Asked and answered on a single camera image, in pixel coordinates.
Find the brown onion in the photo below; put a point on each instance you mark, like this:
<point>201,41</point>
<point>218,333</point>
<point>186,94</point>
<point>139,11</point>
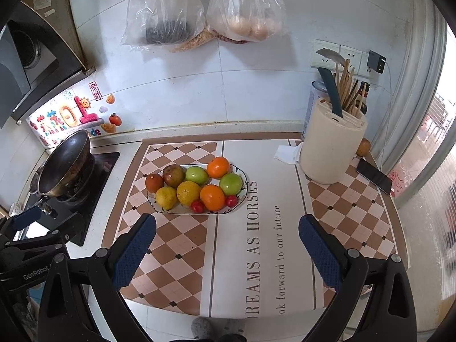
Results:
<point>363,146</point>

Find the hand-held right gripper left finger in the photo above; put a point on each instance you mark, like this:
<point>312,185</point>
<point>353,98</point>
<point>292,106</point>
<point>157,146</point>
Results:
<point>133,253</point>

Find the black smartphone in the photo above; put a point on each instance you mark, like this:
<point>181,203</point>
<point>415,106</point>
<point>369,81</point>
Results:
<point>374,176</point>

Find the green apple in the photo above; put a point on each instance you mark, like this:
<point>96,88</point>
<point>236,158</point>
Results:
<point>196,174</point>
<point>231,183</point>

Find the orange tangerine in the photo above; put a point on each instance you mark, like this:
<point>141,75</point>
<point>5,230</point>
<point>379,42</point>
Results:
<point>212,197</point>
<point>218,167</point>

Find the bundle of wooden chopsticks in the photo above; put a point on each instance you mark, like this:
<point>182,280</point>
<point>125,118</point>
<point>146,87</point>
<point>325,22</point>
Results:
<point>347,89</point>

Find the clear plastic window sheet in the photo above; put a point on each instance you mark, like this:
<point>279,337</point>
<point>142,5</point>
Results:
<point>427,221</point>

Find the dark sauce bottle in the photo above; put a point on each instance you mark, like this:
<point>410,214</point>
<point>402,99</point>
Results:
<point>363,91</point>

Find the clear plastic bag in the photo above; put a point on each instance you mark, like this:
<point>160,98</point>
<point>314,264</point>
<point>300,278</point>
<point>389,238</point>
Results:
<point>249,0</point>
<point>160,0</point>

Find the gold ingot wall sticker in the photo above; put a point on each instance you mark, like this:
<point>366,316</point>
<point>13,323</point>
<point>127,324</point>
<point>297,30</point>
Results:
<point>111,99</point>
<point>108,128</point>

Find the large colourful wall sticker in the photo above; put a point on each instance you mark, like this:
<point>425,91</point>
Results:
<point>85,117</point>

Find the yellow dried noodles bundle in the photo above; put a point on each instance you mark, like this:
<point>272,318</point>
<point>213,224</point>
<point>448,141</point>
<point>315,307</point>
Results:
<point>194,41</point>

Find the white floral plate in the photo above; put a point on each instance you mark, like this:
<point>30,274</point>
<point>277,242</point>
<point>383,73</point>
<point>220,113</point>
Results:
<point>243,184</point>

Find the white mug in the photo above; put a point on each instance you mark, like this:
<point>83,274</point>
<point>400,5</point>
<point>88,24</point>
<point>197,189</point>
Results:
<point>16,207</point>

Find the yellow citrus fruit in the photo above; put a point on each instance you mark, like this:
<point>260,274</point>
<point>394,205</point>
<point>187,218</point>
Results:
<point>166,198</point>
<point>188,192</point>

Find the reddish mesh bag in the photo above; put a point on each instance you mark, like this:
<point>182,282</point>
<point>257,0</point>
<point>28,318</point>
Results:
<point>233,39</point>

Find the grey ribbed window frame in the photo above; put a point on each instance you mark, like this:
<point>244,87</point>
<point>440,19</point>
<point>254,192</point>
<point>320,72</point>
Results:
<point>416,78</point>

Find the dark red orange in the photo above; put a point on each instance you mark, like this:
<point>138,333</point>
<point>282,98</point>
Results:
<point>154,182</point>

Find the brown checkered kitchen mat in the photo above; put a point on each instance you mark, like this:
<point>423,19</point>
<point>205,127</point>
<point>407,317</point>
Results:
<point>235,256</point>

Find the cream utensil holder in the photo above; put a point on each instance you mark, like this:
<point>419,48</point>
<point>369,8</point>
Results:
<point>327,149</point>

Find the red seal wall sticker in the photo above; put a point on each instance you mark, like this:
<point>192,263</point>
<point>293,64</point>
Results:
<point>95,91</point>

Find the purple cloud wall sticker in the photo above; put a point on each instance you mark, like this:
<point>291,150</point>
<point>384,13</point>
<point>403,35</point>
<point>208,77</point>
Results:
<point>104,108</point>

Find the black range hood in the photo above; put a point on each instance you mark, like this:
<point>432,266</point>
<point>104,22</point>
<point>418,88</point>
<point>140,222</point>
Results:
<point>21,60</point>

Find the dark dried food bundle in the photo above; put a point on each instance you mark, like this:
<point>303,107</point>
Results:
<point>167,32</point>

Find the red cherry tomato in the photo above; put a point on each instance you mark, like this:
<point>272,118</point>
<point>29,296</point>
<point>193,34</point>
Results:
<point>231,200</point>
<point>197,206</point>

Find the orange fruit wall sticker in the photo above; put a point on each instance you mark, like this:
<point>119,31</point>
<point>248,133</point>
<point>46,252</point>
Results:
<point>114,119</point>

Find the black wok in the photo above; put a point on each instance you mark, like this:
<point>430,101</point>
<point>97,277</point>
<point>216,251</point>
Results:
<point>64,160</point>

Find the black plug charger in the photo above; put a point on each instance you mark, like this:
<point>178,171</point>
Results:
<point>376,61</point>

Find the white tissue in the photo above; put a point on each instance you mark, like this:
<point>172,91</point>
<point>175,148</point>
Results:
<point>286,154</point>

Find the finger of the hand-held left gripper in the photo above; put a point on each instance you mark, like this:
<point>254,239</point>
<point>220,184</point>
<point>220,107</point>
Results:
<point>71,228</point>
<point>25,217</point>

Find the grey fuzzy slipper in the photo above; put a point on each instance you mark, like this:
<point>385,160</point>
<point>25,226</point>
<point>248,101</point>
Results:
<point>201,327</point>
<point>231,327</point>

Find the black glass cooktop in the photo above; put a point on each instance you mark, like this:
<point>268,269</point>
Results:
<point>92,213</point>

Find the red apple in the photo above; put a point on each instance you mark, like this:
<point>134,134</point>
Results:
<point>174,175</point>

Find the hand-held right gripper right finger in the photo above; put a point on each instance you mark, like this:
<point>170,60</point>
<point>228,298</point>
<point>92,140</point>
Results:
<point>320,253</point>

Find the silver spray can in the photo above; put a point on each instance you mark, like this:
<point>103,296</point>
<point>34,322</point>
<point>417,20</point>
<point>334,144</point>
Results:
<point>313,99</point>

